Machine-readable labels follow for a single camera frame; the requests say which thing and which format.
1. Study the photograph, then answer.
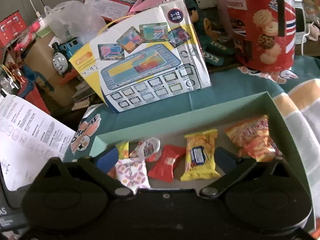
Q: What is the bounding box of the yellow green long packet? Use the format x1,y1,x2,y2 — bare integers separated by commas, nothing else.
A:
116,141,129,159

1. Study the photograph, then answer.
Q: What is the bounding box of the mint green cardboard box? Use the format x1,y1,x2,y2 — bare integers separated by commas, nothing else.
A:
90,93,316,239

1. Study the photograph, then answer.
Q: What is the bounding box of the white plastic bag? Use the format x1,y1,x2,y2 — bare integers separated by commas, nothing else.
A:
44,1,106,44

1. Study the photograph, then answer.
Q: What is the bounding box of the patterned teal grey blanket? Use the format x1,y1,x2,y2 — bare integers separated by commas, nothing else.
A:
62,55,320,193

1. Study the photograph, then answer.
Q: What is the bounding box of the white instruction sheet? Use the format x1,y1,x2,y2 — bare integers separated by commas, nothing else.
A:
1,94,75,191

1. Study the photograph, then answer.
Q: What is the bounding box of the yellow blue toy box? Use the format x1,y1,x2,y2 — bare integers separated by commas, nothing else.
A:
71,0,211,113

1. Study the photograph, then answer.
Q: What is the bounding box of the clear plastic jelly cup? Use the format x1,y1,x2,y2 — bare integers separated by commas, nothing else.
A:
137,137,161,162

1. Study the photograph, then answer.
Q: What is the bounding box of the blue toy train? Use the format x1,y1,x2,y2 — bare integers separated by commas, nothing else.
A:
52,37,83,76

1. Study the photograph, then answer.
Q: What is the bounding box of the long salmon red packet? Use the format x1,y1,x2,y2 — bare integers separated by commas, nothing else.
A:
107,166,117,179

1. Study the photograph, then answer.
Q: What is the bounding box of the orange noodle snack packet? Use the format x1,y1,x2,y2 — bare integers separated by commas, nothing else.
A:
225,114,283,163

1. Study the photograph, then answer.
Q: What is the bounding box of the red cookie tin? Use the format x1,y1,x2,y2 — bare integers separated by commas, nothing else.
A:
225,0,296,72

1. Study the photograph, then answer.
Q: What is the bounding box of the pink floral white packet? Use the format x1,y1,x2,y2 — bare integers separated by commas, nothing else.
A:
115,158,151,194

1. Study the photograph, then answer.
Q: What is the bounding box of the stack of books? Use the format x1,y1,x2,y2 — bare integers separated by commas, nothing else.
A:
72,80,95,111

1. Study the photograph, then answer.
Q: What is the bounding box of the yellow biscuit packet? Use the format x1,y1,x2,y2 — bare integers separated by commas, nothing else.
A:
180,129,220,181

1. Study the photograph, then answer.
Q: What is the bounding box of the small red packet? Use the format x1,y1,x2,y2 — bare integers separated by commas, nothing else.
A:
148,145,186,183

